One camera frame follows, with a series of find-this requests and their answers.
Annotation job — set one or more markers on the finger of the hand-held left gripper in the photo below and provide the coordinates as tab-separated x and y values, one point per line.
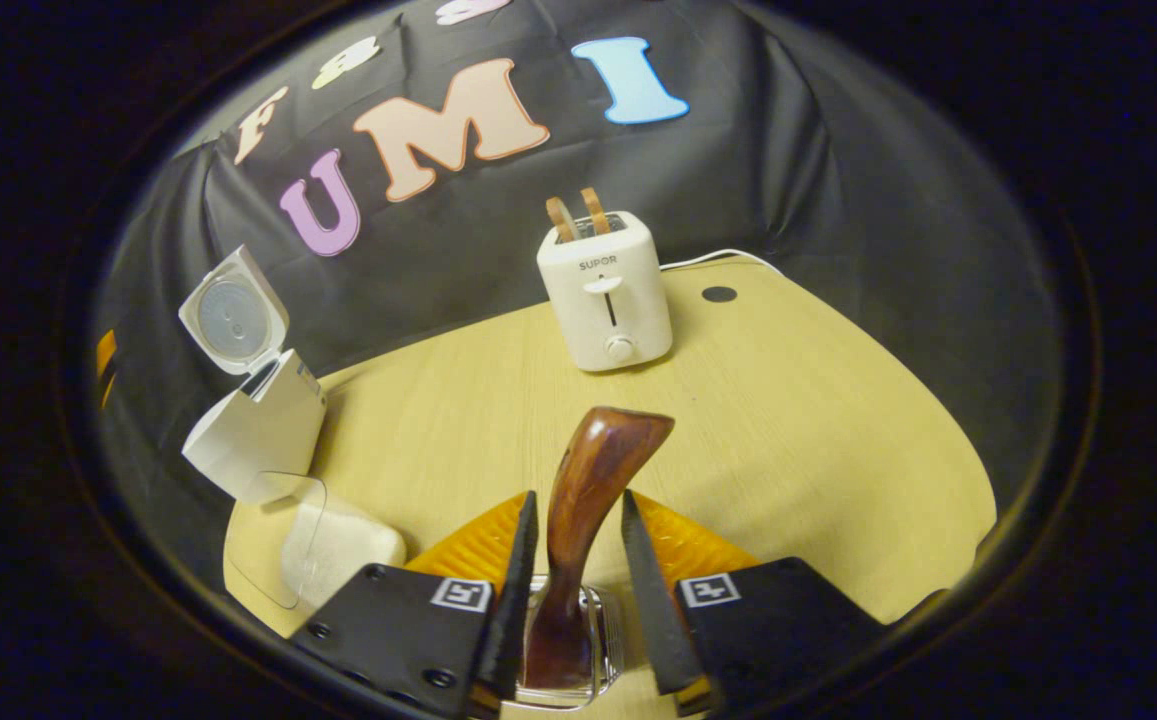
105	365

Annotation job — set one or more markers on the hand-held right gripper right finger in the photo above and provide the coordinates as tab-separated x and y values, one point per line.
653	620

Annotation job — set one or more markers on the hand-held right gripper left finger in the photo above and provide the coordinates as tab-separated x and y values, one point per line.
408	630

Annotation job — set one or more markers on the brown wooden spoon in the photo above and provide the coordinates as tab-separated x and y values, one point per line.
588	490

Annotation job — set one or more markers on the white rice cooker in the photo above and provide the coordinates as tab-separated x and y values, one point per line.
258	430

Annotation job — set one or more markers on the white toaster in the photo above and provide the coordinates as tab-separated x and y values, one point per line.
608	300

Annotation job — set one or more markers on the brown toast slice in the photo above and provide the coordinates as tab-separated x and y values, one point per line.
595	212
562	220

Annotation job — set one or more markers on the black backdrop cloth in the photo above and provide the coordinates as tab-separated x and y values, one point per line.
738	170

